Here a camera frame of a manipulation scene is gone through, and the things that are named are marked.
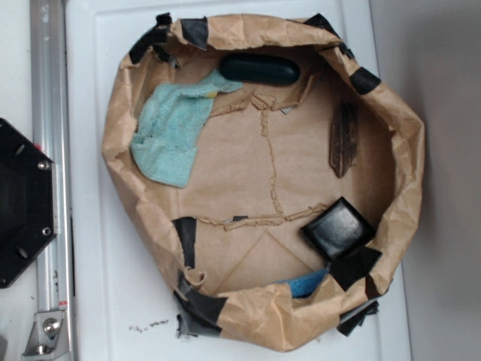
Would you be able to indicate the brown paper bag basin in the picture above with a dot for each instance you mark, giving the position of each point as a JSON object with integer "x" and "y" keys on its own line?
{"x": 261, "y": 172}

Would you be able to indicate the brown wood bark piece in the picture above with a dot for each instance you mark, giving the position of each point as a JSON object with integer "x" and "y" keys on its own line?
{"x": 344, "y": 138}

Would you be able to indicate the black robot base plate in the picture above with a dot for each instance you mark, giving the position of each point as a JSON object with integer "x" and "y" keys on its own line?
{"x": 27, "y": 203}

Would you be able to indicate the light blue terry cloth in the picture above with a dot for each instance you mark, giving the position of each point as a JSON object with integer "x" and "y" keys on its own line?
{"x": 164, "y": 144}

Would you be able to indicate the white plastic tray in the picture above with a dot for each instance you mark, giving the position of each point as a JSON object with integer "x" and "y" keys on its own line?
{"x": 124, "y": 309}

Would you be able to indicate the blue sponge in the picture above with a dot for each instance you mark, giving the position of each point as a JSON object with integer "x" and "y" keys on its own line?
{"x": 305, "y": 285}

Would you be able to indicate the dark green oblong case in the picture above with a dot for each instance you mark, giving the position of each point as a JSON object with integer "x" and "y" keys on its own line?
{"x": 259, "y": 68}

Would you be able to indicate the metal corner bracket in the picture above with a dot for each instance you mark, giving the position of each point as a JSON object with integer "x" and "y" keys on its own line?
{"x": 48, "y": 339}

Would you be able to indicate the aluminium extrusion rail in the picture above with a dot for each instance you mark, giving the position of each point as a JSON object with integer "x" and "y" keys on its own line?
{"x": 55, "y": 265}

